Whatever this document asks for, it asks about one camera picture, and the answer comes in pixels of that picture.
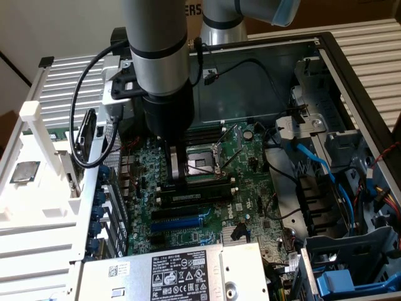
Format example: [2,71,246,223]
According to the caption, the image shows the grey metal bracket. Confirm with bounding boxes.
[274,113,327,150]

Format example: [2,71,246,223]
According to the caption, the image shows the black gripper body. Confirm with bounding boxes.
[142,80,196,140]

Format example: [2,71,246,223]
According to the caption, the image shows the red yellow power wires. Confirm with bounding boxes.
[365,183,401,217]

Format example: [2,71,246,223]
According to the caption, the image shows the green graphics card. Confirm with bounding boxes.
[46,125,90,201]

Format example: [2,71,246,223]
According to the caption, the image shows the silver chipset heatsink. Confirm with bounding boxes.
[221,223,250,245]

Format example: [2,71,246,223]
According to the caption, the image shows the grey metal drive cage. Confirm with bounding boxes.
[288,56,348,132]

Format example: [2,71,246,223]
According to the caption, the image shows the grey disk bay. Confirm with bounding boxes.
[299,225,401,301]

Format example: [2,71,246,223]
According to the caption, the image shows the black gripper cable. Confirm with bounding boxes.
[187,36,207,88]

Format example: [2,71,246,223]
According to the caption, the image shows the CPU socket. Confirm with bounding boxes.
[184,143,227,182]

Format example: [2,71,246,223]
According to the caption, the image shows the plain cardboard box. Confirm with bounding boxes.
[246,0,401,34]

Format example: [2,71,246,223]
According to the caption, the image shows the silver power supply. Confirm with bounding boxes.
[70,241,271,301]

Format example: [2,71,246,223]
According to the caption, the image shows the black box device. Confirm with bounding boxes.
[110,26,131,57]

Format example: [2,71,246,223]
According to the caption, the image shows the metal locking lever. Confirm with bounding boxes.
[221,145,245,174]

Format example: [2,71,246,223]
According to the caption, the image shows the white plastic parts rack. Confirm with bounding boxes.
[0,100,85,225]

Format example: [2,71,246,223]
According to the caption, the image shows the printed cardboard box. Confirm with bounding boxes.
[184,0,206,41]

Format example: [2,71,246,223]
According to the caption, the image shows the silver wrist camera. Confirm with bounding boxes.
[100,72,148,123]

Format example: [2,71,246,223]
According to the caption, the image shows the blue expansion slot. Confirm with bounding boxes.
[150,216,203,233]

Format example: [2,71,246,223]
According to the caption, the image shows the silver CPU chip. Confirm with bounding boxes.
[9,161,41,184]

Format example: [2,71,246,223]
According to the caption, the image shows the blue disk carrier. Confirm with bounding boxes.
[315,268,401,297]

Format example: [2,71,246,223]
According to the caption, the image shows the silver socket cover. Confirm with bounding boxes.
[219,124,244,150]

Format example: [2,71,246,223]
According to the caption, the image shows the black camera cable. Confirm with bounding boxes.
[69,42,131,169]

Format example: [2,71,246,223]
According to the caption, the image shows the black RAM slot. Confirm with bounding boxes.
[184,130,226,144]
[155,177,237,200]
[157,187,239,210]
[183,122,226,134]

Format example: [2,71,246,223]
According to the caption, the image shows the green motherboard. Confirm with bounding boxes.
[120,120,301,261]

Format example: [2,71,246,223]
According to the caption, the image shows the black wire with plug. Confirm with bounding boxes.
[204,58,291,112]

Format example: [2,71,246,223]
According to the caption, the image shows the black hard disk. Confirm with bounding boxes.
[77,108,98,153]

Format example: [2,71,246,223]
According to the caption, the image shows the long black expansion slot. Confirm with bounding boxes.
[151,205,201,221]

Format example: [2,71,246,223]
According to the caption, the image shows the open PC case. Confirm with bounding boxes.
[100,31,401,301]

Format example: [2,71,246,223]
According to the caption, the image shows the long red black twisted wire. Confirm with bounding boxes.
[372,143,401,164]

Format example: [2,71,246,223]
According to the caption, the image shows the blue data wire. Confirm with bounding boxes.
[291,137,357,242]

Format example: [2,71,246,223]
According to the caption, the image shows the short red black twisted wire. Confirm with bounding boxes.
[121,136,142,151]

